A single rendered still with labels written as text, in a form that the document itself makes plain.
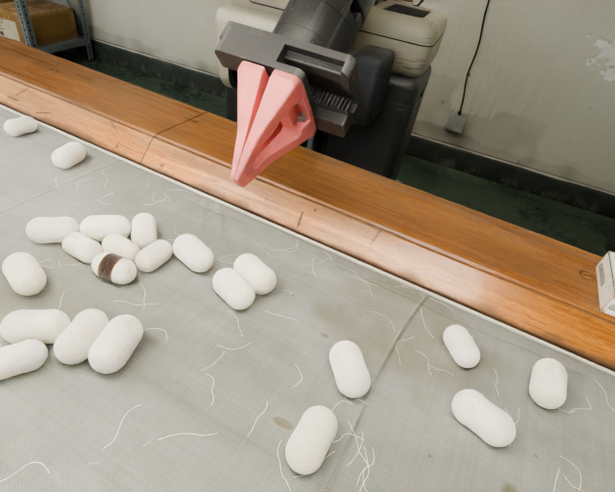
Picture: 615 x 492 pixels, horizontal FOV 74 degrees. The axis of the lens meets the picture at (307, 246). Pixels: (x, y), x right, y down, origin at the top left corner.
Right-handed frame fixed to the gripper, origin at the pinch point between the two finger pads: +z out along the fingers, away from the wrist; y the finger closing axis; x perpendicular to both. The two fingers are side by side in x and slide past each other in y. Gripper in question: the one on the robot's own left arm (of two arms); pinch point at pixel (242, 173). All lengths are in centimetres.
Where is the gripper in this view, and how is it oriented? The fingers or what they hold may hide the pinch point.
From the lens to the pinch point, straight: 30.2
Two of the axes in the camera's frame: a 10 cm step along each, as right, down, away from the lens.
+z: -4.4, 8.9, -1.4
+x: 1.9, 2.4, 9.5
